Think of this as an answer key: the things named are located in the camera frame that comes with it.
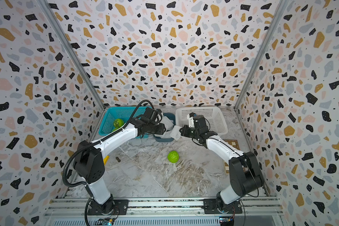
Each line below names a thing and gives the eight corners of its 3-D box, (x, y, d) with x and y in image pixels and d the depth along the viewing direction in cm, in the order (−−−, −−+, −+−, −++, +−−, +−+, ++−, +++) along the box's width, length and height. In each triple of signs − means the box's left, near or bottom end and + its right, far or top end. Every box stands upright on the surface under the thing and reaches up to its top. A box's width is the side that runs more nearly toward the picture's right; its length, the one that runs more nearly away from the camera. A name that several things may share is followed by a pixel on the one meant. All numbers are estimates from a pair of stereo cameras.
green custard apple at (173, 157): (171, 165, 91) (171, 160, 86) (167, 157, 95) (166, 153, 90) (179, 160, 93) (179, 156, 88) (175, 153, 97) (175, 148, 92)
